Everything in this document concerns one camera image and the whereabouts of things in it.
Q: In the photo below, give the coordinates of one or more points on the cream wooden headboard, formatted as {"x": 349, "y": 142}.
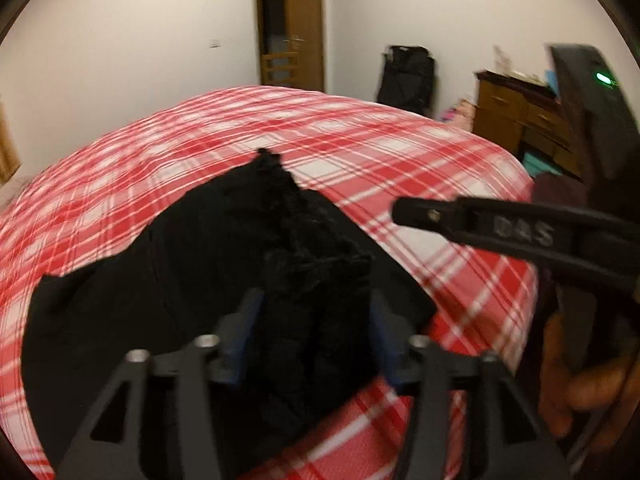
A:
{"x": 10, "y": 160}

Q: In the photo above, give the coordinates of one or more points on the black suitcase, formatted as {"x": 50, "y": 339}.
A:
{"x": 408, "y": 79}

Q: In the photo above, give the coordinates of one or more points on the black pants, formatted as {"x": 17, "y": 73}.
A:
{"x": 249, "y": 235}

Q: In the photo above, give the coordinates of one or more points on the person's right hand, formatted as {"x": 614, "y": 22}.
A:
{"x": 563, "y": 394}

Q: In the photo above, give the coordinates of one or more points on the pink items on floor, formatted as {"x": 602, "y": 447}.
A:
{"x": 461, "y": 115}

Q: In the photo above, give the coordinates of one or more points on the red white plaid bedsheet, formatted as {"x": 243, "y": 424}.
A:
{"x": 360, "y": 154}

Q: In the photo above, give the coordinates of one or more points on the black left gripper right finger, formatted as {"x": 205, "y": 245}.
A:
{"x": 391, "y": 333}

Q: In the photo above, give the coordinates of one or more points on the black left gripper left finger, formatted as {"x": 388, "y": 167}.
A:
{"x": 233, "y": 332}

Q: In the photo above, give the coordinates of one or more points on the brown wooden dresser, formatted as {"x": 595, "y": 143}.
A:
{"x": 524, "y": 118}

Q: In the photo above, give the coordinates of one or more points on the brown wooden door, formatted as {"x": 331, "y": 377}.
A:
{"x": 290, "y": 36}

